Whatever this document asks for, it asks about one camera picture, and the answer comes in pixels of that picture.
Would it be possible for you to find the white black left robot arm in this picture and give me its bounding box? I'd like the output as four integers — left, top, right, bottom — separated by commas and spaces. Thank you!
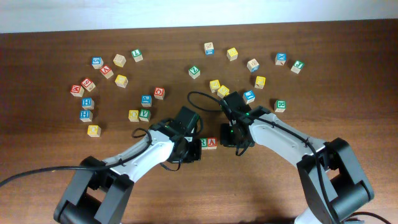
53, 106, 203, 223

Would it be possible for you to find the blue sided wood block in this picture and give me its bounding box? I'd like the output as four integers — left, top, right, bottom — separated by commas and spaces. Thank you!
204, 42, 215, 55

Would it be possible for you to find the green J letter block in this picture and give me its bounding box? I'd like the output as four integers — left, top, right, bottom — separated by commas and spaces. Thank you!
290, 60, 305, 74

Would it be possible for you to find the yellow M letter block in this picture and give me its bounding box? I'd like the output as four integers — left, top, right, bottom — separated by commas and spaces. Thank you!
217, 85, 229, 98

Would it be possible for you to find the red A block upper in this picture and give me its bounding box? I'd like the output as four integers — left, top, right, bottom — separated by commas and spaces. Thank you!
100, 65, 114, 79

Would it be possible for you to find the red Q letter block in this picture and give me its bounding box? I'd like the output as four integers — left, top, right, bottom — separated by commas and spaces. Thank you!
154, 87, 165, 100

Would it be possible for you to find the blue P letter block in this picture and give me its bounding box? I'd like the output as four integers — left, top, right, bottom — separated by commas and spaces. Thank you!
141, 95, 152, 108

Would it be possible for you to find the yellow S letter block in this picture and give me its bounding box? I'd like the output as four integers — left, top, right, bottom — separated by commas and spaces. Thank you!
210, 80, 221, 93

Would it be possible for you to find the blue H letter block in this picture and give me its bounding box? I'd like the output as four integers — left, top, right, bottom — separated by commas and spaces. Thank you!
80, 110, 93, 122

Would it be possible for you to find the blue I letter block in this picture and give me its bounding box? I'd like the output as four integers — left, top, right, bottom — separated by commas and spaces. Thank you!
243, 90, 256, 105

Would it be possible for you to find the blue K letter block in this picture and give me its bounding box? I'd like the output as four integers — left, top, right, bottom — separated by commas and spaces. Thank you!
275, 52, 287, 65

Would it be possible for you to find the red 6 number block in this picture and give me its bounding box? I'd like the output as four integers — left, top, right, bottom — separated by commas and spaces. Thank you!
81, 78, 96, 91

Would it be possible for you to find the green V letter block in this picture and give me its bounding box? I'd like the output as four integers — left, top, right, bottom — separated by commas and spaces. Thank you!
139, 109, 151, 122

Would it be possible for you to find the green R block right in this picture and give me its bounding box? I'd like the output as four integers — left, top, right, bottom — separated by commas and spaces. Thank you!
274, 100, 287, 113

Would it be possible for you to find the yellow G letter block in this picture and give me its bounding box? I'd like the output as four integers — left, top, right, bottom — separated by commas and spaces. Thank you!
115, 75, 128, 88

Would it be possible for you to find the red A letter block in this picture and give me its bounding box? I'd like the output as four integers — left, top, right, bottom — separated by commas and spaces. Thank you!
207, 138, 218, 149

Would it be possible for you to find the green R letter block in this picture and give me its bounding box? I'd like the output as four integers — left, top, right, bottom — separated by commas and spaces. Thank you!
200, 138, 208, 150

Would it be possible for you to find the red M letter block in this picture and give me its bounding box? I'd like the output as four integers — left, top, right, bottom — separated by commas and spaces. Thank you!
70, 85, 84, 97

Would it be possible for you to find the blue 5 number block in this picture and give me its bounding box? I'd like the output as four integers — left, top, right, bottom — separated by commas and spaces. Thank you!
91, 57, 104, 69

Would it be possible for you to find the blue H block upper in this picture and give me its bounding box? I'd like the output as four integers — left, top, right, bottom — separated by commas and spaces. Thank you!
81, 98, 95, 110

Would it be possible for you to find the green L letter block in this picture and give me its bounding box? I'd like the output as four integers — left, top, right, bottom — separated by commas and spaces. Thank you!
131, 49, 143, 62

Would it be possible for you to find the yellow block right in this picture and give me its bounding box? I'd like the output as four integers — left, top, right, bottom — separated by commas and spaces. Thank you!
254, 76, 266, 89

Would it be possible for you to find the yellow O letter block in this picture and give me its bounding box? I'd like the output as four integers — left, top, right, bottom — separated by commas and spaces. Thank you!
128, 110, 140, 122

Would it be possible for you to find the yellow block top centre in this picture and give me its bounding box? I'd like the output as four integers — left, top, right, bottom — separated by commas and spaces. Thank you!
226, 47, 238, 61

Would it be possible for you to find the yellow D letter block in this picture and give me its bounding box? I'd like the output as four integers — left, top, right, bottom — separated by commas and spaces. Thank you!
87, 124, 101, 138

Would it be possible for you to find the wood block blue D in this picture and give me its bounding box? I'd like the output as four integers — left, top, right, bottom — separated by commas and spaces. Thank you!
247, 59, 259, 73

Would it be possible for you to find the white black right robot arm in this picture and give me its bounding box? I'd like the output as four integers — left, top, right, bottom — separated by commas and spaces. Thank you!
220, 92, 374, 223

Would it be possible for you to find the green Z letter block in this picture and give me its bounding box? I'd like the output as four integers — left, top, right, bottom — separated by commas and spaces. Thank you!
188, 66, 200, 79

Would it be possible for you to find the plain wood yellow block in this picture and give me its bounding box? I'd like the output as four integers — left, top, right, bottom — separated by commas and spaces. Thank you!
113, 54, 126, 67

